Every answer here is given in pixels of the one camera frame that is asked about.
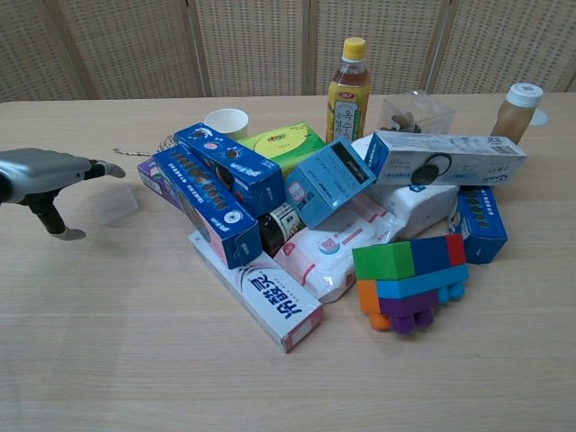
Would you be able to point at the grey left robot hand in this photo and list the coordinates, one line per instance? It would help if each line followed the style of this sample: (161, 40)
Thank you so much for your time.
(40, 173)

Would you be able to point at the clear small plastic container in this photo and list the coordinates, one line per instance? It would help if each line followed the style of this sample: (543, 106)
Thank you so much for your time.
(114, 204)

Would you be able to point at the purple carton box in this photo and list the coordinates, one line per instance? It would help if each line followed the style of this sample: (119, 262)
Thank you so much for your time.
(150, 180)

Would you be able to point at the long blue cookie box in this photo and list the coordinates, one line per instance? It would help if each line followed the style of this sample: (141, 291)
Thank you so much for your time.
(211, 211)

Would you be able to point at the blue snack pack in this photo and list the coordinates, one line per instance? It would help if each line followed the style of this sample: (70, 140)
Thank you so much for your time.
(234, 166)

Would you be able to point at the white pink toothpaste box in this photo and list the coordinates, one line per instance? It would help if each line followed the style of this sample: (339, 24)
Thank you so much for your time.
(265, 297)

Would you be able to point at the light blue carton box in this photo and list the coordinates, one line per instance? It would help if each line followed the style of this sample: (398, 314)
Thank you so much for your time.
(326, 184)

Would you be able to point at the clear cube box with contents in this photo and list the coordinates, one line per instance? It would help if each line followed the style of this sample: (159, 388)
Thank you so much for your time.
(418, 112)

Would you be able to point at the white blue toothpaste box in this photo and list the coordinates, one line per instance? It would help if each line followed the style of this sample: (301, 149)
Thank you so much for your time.
(450, 159)

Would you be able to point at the short blue cookie box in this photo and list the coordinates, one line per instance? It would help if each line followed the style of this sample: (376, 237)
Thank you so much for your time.
(483, 225)

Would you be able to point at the braided twine bundle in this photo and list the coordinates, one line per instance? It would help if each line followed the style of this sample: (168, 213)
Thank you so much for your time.
(157, 146)

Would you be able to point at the woven folding screen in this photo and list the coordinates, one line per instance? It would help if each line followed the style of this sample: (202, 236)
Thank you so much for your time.
(135, 45)

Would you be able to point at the white paper cup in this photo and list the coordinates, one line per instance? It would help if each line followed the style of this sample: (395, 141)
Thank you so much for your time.
(227, 123)

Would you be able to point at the green tissue pack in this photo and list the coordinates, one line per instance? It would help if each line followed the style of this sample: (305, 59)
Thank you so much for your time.
(283, 146)

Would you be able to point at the dark bottle with label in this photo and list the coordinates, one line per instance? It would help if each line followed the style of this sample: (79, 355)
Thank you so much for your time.
(279, 229)

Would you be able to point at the pink wet wipes pack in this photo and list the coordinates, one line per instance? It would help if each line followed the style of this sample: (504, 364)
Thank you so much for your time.
(333, 252)

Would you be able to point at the yellow-cap tea bottle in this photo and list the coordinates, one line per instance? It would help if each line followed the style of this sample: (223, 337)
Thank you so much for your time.
(347, 103)

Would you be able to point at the white tissue pack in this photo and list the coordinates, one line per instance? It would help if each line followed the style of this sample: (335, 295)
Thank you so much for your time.
(418, 204)

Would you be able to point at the colourful building block toy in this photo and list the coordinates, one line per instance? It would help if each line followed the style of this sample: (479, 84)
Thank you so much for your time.
(405, 279)

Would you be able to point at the amber bottle with white cap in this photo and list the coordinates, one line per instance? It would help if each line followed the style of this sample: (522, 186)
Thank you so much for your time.
(515, 114)

